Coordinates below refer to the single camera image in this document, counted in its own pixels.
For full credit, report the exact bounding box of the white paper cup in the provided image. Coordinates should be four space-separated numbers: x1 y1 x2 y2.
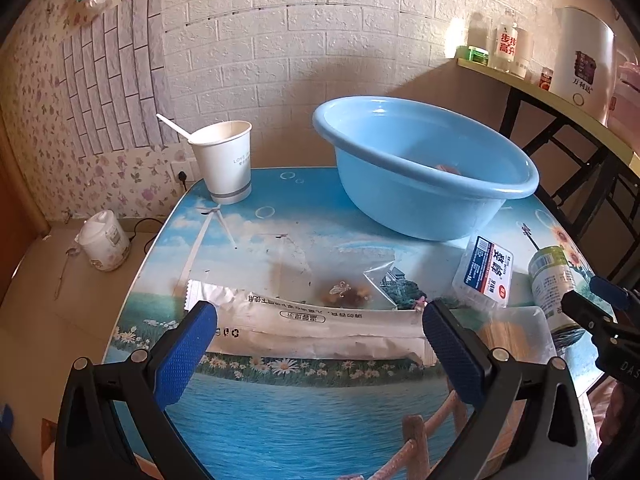
188 121 253 206

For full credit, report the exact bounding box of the folding table with yellow top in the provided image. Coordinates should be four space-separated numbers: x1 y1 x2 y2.
457 57 640 261

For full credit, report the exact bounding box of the white plastic spoon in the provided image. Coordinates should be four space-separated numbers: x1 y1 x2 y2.
156 113 193 142

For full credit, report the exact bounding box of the green labelled can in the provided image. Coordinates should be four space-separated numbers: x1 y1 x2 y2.
529 246 586 348

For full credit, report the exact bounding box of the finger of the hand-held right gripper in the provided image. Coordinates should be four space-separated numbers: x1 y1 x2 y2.
589 275 640 321
560 290 622 342

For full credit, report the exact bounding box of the white electric kettle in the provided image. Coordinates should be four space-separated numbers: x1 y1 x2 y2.
547 6 617 126

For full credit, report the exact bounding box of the black power cable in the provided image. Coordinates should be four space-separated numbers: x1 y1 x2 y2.
122 217 173 241

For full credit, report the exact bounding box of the light blue plastic basin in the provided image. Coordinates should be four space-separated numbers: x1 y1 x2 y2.
312 97 541 242

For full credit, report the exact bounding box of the clear pack of toothpicks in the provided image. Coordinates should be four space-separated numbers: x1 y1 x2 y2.
480 305 556 366

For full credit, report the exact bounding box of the glass bottle with red label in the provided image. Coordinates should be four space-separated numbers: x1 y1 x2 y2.
492 10 521 73

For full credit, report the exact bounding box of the pink kitchen appliance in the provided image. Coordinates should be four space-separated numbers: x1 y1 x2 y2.
607 50 640 153

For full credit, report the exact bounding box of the clear plastic food bag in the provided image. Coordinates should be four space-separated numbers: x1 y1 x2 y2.
272 242 426 311

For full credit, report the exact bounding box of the white wall outlet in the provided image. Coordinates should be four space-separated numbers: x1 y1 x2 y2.
171 160 198 193

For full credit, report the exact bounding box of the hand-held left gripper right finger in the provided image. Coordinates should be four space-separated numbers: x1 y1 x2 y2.
421 299 593 480

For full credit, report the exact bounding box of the toothpick box with blue label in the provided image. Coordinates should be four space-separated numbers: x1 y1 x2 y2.
451 236 515 311

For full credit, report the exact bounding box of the stack of clear plastic cups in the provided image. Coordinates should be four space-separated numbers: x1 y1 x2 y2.
512 27 532 79

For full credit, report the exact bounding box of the long white snack wrapper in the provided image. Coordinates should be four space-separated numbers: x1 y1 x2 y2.
184 280 436 367

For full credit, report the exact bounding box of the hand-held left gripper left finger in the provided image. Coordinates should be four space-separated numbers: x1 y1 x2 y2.
54 300 221 480

